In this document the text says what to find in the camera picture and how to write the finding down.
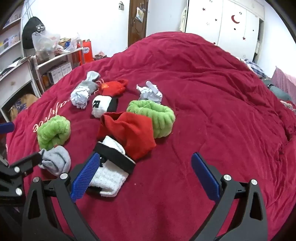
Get dark green cloth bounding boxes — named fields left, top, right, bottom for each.
left=262, top=80, right=293, bottom=101

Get pile of clothes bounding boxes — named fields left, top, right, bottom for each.
left=6, top=31, right=296, bottom=241

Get white wall shelf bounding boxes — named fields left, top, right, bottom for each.
left=0, top=5, right=26, bottom=72

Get row of white boxes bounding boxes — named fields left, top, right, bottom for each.
left=50, top=62, right=72, bottom=84

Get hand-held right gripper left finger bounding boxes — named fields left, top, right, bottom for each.
left=22, top=152, right=100, bottom=241

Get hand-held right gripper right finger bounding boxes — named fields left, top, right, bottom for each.
left=191, top=152, right=269, bottom=241

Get white black letter-print sock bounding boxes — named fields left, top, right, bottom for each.
left=91, top=95, right=119, bottom=118

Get hanging cards on door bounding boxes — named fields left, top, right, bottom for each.
left=135, top=7, right=146, bottom=23

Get white black knit sock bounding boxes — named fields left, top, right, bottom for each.
left=87, top=136, right=136, bottom=198

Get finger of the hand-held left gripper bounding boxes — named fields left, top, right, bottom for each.
left=0, top=152, right=43, bottom=205
left=0, top=122, right=15, bottom=135

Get cream hanging cloth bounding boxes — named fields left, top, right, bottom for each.
left=179, top=7, right=188, bottom=33

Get grey white sock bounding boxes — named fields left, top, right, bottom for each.
left=70, top=85, right=91, bottom=110

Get brown cardboard box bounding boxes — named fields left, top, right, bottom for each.
left=8, top=94, right=38, bottom=116

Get green fluffy headband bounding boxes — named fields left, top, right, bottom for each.
left=126, top=100, right=175, bottom=139
left=37, top=115, right=71, bottom=151

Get black hanging cap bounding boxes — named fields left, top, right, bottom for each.
left=22, top=17, right=45, bottom=49

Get small red knit sock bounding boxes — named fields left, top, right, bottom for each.
left=98, top=79, right=129, bottom=96

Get red cloth sock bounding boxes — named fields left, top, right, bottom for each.
left=97, top=112, right=157, bottom=161

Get plaid cloth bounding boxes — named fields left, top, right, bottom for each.
left=242, top=58, right=269, bottom=78

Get white wardrobe with stickers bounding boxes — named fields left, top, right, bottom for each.
left=185, top=0, right=265, bottom=61

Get pink pleated cloth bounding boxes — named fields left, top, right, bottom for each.
left=270, top=66, right=296, bottom=90

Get clear plastic bag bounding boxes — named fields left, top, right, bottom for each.
left=31, top=31, right=61, bottom=52

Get white shelf unit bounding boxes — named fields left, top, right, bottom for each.
left=35, top=47, right=84, bottom=93

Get brown wooden door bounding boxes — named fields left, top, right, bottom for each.
left=128, top=0, right=148, bottom=48

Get red box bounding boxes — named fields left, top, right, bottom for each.
left=79, top=39, right=94, bottom=63

